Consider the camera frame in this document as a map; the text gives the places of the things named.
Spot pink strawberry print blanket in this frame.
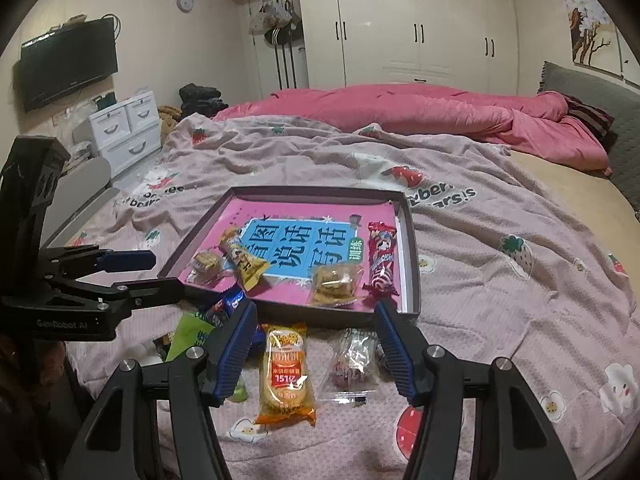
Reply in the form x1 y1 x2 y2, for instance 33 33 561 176
67 116 639 479

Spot hanging bags and hats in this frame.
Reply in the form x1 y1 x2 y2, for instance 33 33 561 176
248 0 304 46

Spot dark clothes pile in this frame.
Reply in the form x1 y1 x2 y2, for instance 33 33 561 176
179 84 229 119

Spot floral wall painting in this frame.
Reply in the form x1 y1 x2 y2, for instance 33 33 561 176
564 0 639 87

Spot dark striped pillow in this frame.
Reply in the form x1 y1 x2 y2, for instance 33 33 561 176
563 94 614 142

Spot dark shallow cardboard tray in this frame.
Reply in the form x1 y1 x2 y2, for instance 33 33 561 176
160 185 421 328

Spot clear biscuit pack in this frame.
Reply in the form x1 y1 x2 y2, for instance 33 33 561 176
309 261 363 308

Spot pink blue children's book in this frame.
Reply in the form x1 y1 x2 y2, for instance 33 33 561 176
169 196 396 307

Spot orange rice cracker pack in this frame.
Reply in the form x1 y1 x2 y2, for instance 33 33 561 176
255 324 317 427

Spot red long snack pack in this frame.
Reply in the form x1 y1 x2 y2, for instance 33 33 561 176
363 222 397 297

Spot white drawer cabinet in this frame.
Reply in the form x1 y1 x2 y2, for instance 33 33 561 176
73 91 162 178

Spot white wardrobe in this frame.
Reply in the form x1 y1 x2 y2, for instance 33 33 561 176
236 0 518 94

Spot grey padded headboard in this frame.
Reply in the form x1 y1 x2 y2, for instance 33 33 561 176
539 61 639 217

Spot small clear cookie pack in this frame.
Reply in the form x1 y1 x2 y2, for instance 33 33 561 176
186 248 234 288

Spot round wall clock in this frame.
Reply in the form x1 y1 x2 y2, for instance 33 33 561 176
176 0 194 13

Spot yellow snack bar pack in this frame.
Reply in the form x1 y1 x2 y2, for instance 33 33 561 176
219 226 270 292

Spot black wall television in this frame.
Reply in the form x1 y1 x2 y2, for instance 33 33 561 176
17 16 118 112

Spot green snack pack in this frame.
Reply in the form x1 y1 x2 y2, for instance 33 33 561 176
164 311 251 403

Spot pink quilt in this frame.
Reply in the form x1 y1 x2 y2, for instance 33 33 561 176
216 84 610 171

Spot blue Oreo pack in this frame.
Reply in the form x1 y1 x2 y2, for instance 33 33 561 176
198 284 266 351

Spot clear candy pack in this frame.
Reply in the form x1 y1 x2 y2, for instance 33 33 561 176
320 328 380 405

